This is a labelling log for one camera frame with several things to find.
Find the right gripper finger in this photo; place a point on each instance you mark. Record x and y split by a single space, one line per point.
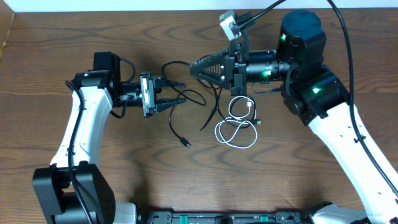
216 57
217 73

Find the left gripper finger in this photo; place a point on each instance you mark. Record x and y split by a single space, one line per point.
165 103
163 83

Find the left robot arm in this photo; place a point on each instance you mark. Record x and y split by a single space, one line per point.
72 189

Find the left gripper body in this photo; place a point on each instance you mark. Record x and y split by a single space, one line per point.
148 94

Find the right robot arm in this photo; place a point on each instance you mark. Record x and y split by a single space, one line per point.
317 96

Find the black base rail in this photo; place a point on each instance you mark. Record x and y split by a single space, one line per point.
167 217

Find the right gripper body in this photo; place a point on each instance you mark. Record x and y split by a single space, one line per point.
237 55

